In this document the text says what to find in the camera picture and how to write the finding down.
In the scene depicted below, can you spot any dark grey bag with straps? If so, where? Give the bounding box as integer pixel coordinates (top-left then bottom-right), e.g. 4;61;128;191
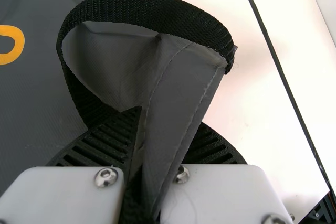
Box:
0;0;239;224

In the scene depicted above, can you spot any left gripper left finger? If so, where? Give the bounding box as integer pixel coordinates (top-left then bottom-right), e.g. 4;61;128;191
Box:
0;105;144;224

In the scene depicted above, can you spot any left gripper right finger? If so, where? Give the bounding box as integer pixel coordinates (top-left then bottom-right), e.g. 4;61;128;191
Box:
160;121;292;224

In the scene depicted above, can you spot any black strip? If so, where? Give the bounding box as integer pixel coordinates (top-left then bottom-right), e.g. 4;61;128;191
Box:
236;0;336;204

